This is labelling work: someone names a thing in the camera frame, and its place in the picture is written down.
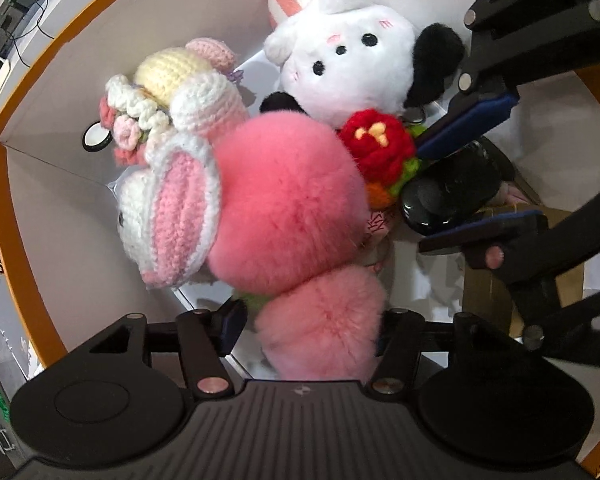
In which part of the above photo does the white and black cow plush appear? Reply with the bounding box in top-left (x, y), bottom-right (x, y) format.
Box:
top-left (259, 0), bottom-right (468, 128)

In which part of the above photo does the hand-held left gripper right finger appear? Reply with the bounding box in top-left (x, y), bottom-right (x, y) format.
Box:
top-left (365, 307), bottom-right (513, 401)

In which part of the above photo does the black glossy case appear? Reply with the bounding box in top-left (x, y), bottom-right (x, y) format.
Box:
top-left (399, 140), bottom-right (503, 237)

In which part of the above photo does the orange cardboard box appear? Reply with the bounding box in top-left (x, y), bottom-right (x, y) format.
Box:
top-left (0, 0), bottom-right (600, 478)

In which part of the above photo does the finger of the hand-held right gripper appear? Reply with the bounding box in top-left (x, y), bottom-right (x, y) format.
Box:
top-left (417, 175), bottom-right (600, 373)
top-left (414, 0), bottom-right (600, 161)

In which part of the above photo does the small pink fluffy pompom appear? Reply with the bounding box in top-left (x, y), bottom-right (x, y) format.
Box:
top-left (254, 265), bottom-right (388, 382)

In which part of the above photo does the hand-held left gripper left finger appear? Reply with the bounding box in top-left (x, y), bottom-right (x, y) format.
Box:
top-left (87, 297), bottom-right (251, 401)

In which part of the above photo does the gold gift box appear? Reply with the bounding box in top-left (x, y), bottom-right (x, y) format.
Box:
top-left (460, 205), bottom-right (588, 341)

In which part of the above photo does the crochet orange with flower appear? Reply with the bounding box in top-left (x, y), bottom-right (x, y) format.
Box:
top-left (337, 109), bottom-right (428, 210)

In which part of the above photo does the crochet bunny with flowers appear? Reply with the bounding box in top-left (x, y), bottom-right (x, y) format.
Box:
top-left (99, 37), bottom-right (251, 291)

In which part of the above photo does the large pink fluffy pompom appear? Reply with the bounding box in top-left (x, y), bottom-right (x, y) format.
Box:
top-left (207, 112), bottom-right (371, 297)

